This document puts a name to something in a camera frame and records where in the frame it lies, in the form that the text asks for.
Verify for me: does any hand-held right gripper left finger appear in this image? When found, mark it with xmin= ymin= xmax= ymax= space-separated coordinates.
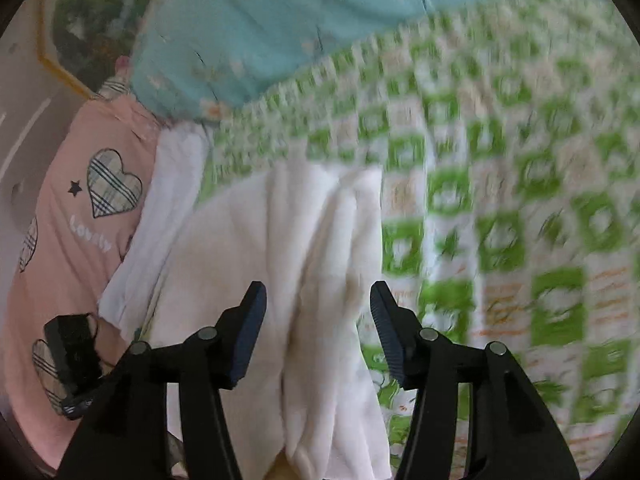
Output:
xmin=57 ymin=281 xmax=268 ymax=480

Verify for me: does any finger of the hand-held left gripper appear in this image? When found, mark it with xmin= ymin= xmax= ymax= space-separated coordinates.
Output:
xmin=44 ymin=312 xmax=102 ymax=397
xmin=60 ymin=394 xmax=97 ymax=420

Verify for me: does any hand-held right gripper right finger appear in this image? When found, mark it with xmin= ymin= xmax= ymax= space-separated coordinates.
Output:
xmin=370 ymin=281 xmax=581 ymax=480

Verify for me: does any white zip hoodie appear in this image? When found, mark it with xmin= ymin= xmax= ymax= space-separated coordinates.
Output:
xmin=149 ymin=160 xmax=395 ymax=480

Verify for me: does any pink heart print blanket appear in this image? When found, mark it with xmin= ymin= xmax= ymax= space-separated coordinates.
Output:
xmin=0 ymin=94 xmax=168 ymax=477

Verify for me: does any folded white cloth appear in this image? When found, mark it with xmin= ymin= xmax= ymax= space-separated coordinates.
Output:
xmin=97 ymin=122 xmax=212 ymax=342

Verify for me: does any green checked bed sheet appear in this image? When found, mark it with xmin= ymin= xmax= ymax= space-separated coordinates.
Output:
xmin=199 ymin=0 xmax=640 ymax=480

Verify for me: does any blue floral quilt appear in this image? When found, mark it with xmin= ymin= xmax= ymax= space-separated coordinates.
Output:
xmin=129 ymin=0 xmax=603 ymax=125

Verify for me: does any landscape wall poster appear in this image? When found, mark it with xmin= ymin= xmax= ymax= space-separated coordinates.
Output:
xmin=41 ymin=0 xmax=177 ymax=100

